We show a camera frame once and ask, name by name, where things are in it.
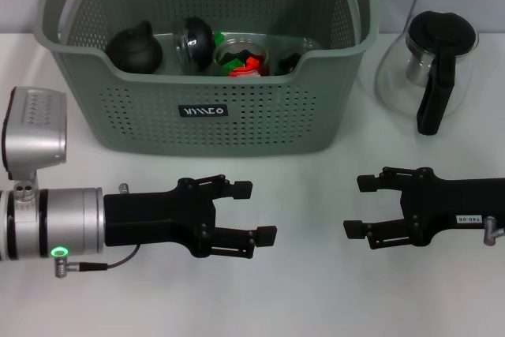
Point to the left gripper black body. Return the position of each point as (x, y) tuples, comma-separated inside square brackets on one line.
[(158, 214)]

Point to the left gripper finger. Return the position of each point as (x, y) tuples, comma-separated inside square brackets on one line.
[(266, 235), (242, 190)]

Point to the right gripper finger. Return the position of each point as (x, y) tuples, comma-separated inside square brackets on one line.
[(367, 183), (355, 229)]

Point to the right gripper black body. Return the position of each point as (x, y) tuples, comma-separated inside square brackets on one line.
[(453, 203)]

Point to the orange-red sloped toy brick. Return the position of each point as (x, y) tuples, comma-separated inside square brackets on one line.
[(238, 73)]

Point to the small green toy brick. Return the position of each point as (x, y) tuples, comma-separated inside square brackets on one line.
[(233, 64)]

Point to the glass teacup black base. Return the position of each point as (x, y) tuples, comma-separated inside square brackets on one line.
[(288, 64), (219, 57), (199, 43)]

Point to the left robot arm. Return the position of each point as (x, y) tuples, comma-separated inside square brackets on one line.
[(71, 222)]

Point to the grey-green perforated storage basket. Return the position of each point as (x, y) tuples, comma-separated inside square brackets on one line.
[(158, 128)]

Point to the black clay teapot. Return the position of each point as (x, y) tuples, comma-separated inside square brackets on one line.
[(134, 51)]

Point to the glass teapot black lid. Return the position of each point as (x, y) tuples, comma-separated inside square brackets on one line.
[(438, 33)]

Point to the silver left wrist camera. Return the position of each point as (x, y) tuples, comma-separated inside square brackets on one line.
[(35, 128)]

